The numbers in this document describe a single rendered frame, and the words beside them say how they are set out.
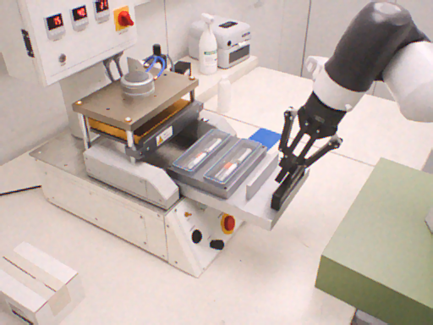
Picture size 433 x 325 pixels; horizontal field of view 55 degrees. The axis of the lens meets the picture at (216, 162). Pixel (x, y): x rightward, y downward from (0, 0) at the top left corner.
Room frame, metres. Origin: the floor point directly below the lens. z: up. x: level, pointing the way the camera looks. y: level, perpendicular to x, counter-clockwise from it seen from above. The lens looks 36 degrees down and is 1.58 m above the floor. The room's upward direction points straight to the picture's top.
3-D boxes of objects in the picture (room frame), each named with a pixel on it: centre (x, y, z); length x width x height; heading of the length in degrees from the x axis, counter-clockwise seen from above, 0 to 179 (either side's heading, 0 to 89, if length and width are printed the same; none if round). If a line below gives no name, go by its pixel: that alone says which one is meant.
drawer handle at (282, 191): (0.72, -0.16, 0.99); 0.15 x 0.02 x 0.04; 149
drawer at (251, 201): (0.80, -0.04, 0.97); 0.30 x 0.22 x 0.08; 59
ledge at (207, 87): (1.67, 0.16, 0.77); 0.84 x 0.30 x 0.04; 146
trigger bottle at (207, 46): (1.77, 0.04, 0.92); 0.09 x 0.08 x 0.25; 30
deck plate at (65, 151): (0.96, 0.22, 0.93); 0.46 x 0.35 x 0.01; 59
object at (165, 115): (0.95, 0.19, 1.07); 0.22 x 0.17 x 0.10; 149
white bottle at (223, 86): (1.50, -0.03, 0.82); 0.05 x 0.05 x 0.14
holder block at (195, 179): (0.82, 0.00, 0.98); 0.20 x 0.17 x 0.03; 149
